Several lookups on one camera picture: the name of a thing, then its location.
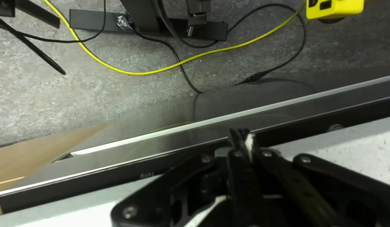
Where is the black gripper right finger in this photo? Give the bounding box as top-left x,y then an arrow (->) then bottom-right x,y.
243,130 -> 390,227

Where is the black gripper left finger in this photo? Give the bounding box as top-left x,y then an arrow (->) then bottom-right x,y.
109,128 -> 262,227

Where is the stained cream cloth towel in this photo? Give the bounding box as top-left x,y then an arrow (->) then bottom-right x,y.
243,133 -> 256,154

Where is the yellow clamp tool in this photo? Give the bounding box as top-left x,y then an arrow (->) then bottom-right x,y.
304,0 -> 365,23

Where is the brown wooden drawer front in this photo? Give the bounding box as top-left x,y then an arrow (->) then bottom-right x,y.
0,120 -> 116,219

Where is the black stand base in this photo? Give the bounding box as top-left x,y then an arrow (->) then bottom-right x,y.
68,0 -> 229,43

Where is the black tripod leg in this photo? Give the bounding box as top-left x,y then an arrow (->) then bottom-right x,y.
0,12 -> 68,77

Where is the short black floor cable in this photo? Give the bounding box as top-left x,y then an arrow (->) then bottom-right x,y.
129,24 -> 204,96

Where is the long black floor cable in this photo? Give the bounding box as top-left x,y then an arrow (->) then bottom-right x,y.
225,3 -> 309,89

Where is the yellow cable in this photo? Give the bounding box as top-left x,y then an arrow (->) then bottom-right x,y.
41,0 -> 307,77

